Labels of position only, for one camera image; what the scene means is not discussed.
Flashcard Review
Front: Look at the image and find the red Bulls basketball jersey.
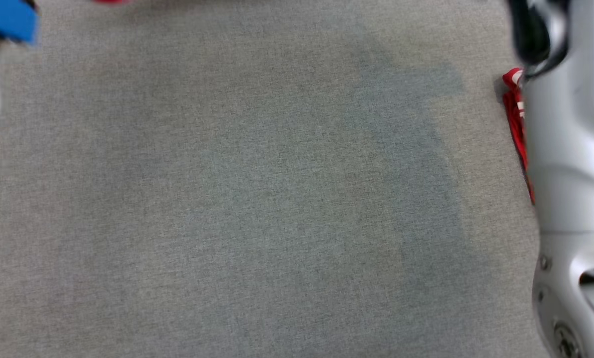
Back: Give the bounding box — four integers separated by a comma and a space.
502, 67, 536, 206

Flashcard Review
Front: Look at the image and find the left blue camera mount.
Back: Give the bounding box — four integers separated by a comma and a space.
0, 0, 40, 44

